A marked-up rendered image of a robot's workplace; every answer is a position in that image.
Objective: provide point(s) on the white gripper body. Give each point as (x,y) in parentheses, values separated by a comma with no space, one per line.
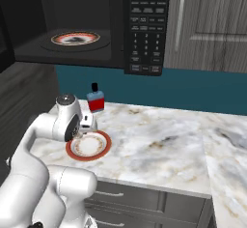
(90,127)

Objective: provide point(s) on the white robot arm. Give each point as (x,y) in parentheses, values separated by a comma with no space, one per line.
(29,174)

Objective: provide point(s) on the red-rimmed white plate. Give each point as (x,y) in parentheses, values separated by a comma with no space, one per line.
(96,148)

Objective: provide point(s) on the grey garlic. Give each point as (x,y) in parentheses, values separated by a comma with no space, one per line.
(76,39)

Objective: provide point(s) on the black microwave oven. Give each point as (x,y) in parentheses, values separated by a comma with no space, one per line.
(144,25)

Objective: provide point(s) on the black microwave door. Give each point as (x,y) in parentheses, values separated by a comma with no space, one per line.
(5,45)

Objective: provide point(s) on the blue and red bottle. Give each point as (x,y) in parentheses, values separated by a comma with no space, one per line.
(96,101)

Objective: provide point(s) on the grey drawer front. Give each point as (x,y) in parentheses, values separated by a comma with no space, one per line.
(141,196)
(144,219)

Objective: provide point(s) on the grey base cupboard door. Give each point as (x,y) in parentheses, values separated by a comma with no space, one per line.
(185,207)

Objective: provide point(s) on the grey wooden cupboard door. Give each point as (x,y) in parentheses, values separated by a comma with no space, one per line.
(215,25)

